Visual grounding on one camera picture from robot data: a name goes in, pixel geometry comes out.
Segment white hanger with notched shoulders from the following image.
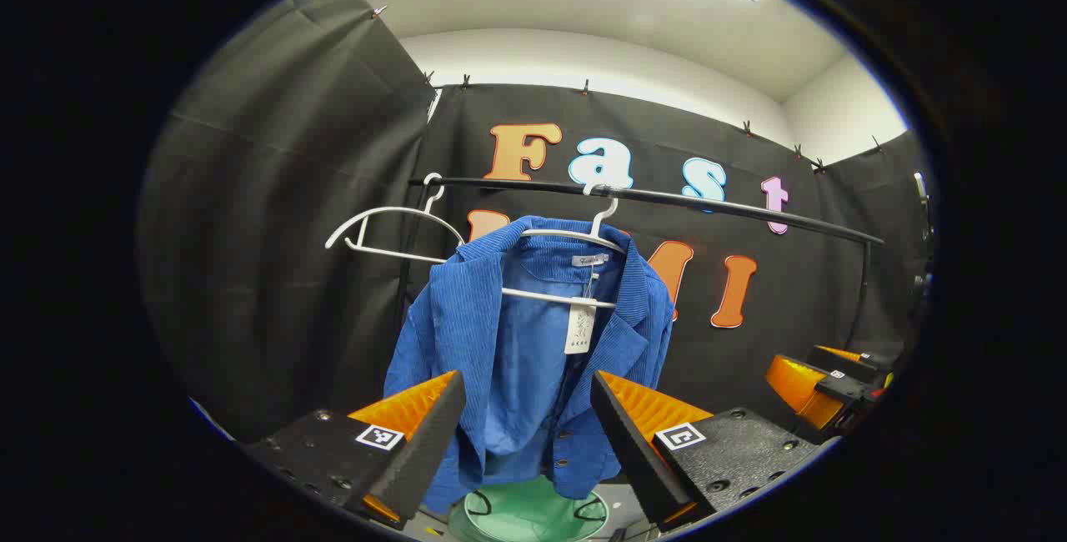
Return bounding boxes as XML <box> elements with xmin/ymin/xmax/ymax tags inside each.
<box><xmin>500</xmin><ymin>183</ymin><xmax>628</xmax><ymax>309</ymax></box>

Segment black clothes rack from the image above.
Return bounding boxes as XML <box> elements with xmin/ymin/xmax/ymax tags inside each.
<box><xmin>393</xmin><ymin>177</ymin><xmax>886</xmax><ymax>351</ymax></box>

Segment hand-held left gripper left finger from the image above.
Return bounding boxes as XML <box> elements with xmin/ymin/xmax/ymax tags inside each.
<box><xmin>242</xmin><ymin>370</ymin><xmax>468</xmax><ymax>530</ymax></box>

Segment green mesh laundry hamper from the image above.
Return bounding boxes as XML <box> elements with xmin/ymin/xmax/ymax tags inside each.
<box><xmin>448</xmin><ymin>475</ymin><xmax>609</xmax><ymax>542</ymax></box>

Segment white plastic hanger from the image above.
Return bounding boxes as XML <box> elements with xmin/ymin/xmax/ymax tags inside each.
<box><xmin>325</xmin><ymin>173</ymin><xmax>466</xmax><ymax>265</ymax></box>

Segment black backdrop cloth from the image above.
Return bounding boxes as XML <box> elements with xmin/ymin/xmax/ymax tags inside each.
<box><xmin>138</xmin><ymin>0</ymin><xmax>930</xmax><ymax>443</ymax></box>

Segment small backdrop clips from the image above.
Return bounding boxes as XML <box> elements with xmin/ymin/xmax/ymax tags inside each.
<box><xmin>371</xmin><ymin>4</ymin><xmax>884</xmax><ymax>173</ymax></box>

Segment blue corduroy jacket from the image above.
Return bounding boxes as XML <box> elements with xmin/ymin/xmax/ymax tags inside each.
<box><xmin>383</xmin><ymin>215</ymin><xmax>676</xmax><ymax>514</ymax></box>

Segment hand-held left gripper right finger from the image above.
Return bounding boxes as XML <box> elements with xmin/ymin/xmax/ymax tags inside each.
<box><xmin>589</xmin><ymin>370</ymin><xmax>822</xmax><ymax>533</ymax></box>

